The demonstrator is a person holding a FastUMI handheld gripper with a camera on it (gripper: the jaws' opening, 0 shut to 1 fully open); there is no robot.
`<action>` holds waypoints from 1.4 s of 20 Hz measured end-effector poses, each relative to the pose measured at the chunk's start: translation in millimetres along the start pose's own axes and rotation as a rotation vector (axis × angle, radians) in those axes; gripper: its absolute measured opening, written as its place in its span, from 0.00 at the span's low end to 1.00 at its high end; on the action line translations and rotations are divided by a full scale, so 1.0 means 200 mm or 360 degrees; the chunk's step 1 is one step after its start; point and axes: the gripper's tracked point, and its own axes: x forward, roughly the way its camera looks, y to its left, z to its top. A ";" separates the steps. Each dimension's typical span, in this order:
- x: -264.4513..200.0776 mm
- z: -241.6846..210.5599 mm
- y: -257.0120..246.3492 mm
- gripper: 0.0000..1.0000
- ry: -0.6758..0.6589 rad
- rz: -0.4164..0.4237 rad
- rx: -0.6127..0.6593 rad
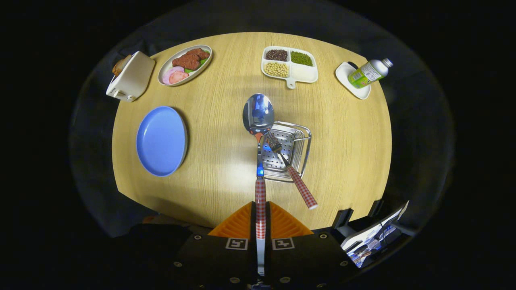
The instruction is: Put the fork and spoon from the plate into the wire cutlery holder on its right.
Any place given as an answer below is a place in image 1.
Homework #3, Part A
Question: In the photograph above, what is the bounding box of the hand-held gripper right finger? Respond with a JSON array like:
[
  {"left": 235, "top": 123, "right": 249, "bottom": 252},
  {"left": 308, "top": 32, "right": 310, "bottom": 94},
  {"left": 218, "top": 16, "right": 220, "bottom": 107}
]
[{"left": 265, "top": 201, "right": 359, "bottom": 290}]

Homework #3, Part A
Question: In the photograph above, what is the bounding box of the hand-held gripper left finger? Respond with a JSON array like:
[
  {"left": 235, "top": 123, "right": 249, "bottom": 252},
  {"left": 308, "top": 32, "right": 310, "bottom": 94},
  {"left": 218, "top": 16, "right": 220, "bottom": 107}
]
[{"left": 171, "top": 201, "right": 257, "bottom": 290}]

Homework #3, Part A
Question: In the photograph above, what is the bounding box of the red checked handle fork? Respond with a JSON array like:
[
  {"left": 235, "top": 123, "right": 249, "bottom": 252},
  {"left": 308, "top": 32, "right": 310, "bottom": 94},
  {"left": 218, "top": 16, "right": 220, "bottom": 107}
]
[{"left": 264, "top": 131, "right": 318, "bottom": 210}]

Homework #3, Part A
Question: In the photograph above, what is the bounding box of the red checked handle spoon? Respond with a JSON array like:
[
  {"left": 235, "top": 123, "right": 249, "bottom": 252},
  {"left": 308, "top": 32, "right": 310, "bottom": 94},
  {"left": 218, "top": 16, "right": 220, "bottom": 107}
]
[{"left": 242, "top": 93, "right": 275, "bottom": 277}]

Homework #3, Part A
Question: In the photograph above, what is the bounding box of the blue plate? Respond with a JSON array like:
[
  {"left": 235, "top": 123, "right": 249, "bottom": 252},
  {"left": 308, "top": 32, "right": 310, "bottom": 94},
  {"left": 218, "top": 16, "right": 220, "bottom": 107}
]
[{"left": 136, "top": 106, "right": 188, "bottom": 178}]

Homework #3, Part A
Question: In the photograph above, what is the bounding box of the small white saucer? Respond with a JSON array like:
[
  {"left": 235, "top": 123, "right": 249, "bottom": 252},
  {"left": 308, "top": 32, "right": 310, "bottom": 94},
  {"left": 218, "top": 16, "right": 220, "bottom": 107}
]
[{"left": 335, "top": 61, "right": 371, "bottom": 100}]

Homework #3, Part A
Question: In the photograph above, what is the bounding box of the white divided dish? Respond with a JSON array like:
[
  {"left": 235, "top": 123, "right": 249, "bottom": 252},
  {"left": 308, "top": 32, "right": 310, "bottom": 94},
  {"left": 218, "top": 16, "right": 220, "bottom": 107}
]
[{"left": 261, "top": 46, "right": 318, "bottom": 89}]

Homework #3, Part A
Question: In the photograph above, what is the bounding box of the pile of yellow beans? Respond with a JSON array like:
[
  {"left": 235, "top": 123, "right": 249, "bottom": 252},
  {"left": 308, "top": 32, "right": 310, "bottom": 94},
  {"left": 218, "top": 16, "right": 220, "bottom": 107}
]
[{"left": 264, "top": 62, "right": 289, "bottom": 78}]

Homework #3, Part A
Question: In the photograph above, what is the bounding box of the green label metal bottle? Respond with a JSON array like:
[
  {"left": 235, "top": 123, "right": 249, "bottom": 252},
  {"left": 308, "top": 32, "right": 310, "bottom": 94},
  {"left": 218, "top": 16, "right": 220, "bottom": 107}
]
[{"left": 348, "top": 58, "right": 394, "bottom": 89}]

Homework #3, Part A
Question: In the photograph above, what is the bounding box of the white oval plate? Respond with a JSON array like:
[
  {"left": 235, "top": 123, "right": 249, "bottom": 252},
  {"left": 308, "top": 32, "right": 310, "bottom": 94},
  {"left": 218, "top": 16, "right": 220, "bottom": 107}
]
[{"left": 157, "top": 45, "right": 213, "bottom": 87}]

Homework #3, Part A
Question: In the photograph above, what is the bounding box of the green lettuce leaf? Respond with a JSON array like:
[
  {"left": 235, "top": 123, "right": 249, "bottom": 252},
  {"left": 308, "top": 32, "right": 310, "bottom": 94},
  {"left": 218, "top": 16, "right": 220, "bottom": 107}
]
[{"left": 185, "top": 56, "right": 209, "bottom": 73}]

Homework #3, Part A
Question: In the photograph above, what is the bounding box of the white toaster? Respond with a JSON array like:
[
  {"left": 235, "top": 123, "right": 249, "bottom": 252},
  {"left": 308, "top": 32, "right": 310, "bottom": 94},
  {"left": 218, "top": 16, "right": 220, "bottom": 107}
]
[{"left": 106, "top": 51, "right": 156, "bottom": 103}]

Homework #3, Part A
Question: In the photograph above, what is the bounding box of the pile of green beans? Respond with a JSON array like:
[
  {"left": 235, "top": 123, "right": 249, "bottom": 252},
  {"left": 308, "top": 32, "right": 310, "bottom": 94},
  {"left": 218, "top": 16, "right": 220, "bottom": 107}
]
[{"left": 290, "top": 51, "right": 313, "bottom": 67}]

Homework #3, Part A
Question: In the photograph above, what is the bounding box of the brown steak piece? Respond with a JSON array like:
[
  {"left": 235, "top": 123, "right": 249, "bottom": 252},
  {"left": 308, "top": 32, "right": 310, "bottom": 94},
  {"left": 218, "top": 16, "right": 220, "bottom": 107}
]
[{"left": 172, "top": 48, "right": 210, "bottom": 70}]

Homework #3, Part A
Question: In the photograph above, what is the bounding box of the metal wire cutlery holder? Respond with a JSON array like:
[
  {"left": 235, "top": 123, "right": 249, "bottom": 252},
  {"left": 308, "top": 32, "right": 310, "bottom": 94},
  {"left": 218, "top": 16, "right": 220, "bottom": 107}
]
[{"left": 259, "top": 121, "right": 312, "bottom": 184}]

